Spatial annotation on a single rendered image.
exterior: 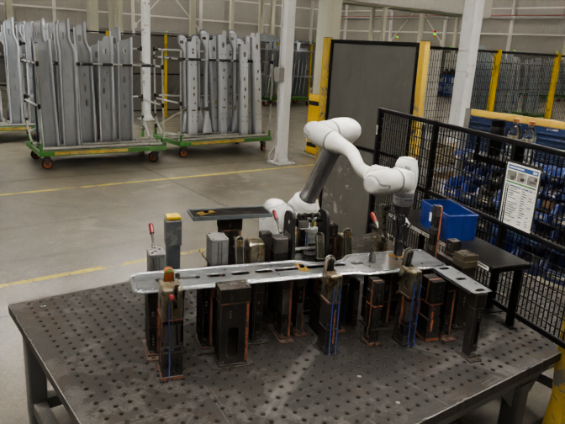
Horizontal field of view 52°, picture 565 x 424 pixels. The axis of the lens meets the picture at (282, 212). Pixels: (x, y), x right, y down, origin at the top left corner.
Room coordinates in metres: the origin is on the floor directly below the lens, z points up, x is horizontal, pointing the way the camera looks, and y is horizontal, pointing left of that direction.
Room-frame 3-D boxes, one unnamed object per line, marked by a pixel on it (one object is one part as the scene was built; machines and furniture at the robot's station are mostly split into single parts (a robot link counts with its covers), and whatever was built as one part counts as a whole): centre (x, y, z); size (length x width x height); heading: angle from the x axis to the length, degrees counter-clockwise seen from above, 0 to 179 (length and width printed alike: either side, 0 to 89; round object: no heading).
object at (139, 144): (8.96, 2.96, 0.88); 1.91 x 1.00 x 1.76; 124
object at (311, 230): (2.54, -0.11, 0.94); 0.18 x 0.13 x 0.49; 111
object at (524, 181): (2.59, -1.08, 1.30); 0.23 x 0.02 x 0.31; 21
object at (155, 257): (2.25, 0.51, 0.88); 0.11 x 0.10 x 0.36; 21
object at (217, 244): (2.35, 0.27, 0.90); 0.13 x 0.10 x 0.41; 21
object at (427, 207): (2.86, -0.85, 1.09); 0.30 x 0.17 x 0.13; 14
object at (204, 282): (2.30, -0.08, 1.00); 1.38 x 0.22 x 0.02; 111
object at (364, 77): (5.21, -0.70, 1.00); 1.34 x 0.14 x 2.00; 37
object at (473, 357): (2.18, -0.81, 0.84); 0.11 x 0.06 x 0.29; 21
